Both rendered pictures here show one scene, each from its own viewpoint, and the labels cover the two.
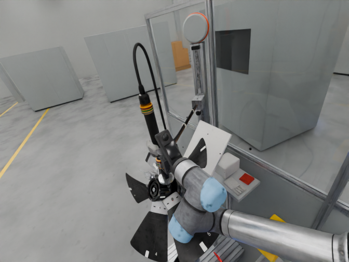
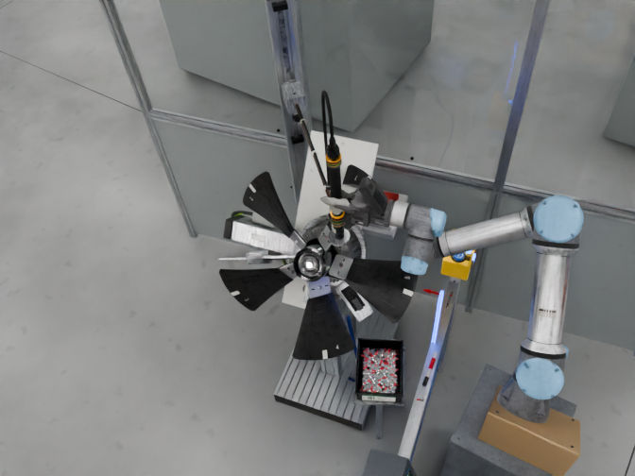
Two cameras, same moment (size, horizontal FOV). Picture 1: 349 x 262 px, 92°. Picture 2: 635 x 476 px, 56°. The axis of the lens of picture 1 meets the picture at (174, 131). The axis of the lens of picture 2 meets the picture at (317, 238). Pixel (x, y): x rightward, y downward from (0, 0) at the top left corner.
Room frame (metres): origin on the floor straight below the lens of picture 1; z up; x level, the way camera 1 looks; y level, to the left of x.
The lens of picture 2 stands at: (-0.37, 0.83, 2.87)
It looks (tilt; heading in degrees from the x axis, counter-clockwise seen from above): 52 degrees down; 324
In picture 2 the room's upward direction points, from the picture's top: 7 degrees counter-clockwise
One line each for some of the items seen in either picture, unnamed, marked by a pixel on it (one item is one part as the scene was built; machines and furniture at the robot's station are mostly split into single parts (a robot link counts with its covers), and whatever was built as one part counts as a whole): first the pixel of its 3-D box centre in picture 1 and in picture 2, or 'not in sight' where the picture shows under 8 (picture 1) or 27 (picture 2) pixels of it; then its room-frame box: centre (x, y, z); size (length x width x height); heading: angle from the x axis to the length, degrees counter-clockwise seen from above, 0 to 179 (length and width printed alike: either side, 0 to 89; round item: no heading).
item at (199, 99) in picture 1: (198, 102); (293, 96); (1.11, -0.21, 1.44); 0.10 x 0.07 x 0.08; 153
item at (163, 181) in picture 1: (165, 169); (337, 226); (0.56, 0.07, 1.40); 0.09 x 0.07 x 0.10; 153
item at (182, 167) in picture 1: (187, 171); (399, 212); (0.38, -0.02, 1.53); 0.08 x 0.05 x 0.08; 118
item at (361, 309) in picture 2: not in sight; (358, 295); (0.52, 0.03, 0.98); 0.20 x 0.16 x 0.20; 118
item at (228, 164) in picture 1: (224, 164); not in sight; (0.99, -0.35, 0.92); 0.17 x 0.16 x 0.11; 118
